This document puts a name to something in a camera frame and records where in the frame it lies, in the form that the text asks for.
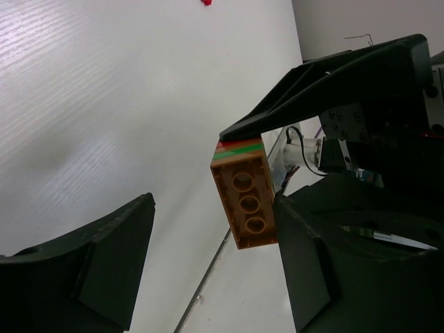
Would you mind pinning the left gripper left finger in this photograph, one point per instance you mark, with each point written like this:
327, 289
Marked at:
84, 281

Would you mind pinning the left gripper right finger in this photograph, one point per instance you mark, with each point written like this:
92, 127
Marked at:
358, 258

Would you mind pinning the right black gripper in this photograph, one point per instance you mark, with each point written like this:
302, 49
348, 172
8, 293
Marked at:
399, 138

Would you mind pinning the lego block pile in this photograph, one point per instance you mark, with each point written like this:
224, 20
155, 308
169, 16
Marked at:
243, 179

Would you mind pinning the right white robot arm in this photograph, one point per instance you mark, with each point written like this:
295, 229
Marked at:
301, 152

